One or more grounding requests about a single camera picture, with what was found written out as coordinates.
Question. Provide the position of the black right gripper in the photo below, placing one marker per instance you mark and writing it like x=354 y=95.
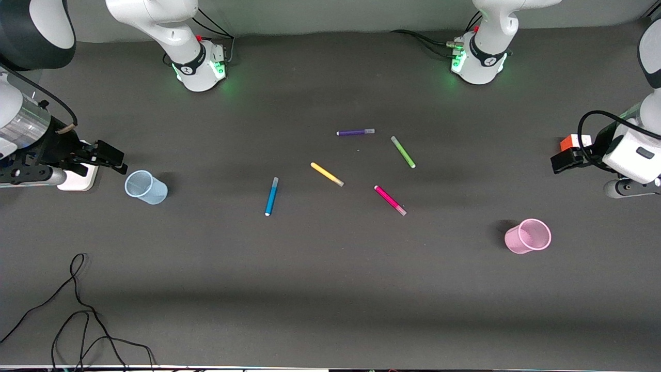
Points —
x=57 y=146

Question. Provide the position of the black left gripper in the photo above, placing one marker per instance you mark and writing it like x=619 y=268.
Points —
x=603 y=142

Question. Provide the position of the blue marker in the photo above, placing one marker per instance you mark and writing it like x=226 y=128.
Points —
x=271 y=197

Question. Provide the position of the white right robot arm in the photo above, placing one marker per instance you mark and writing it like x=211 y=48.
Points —
x=170 y=31

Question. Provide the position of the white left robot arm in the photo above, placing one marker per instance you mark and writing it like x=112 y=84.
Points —
x=488 y=46

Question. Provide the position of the orange and white block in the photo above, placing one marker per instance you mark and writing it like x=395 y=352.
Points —
x=574 y=141

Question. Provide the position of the white rectangular block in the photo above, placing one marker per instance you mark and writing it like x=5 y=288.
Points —
x=77 y=181

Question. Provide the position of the translucent blue cup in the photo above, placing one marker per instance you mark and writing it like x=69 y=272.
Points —
x=147 y=188

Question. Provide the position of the pink cup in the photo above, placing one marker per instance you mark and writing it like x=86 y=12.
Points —
x=526 y=237

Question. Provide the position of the green marker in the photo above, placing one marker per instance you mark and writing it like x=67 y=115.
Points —
x=403 y=152

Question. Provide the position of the pink marker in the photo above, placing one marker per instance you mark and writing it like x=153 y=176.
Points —
x=390 y=200

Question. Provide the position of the purple marker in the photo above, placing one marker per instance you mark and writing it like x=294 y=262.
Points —
x=355 y=132

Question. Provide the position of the yellow marker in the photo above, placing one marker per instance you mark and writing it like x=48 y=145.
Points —
x=327 y=174

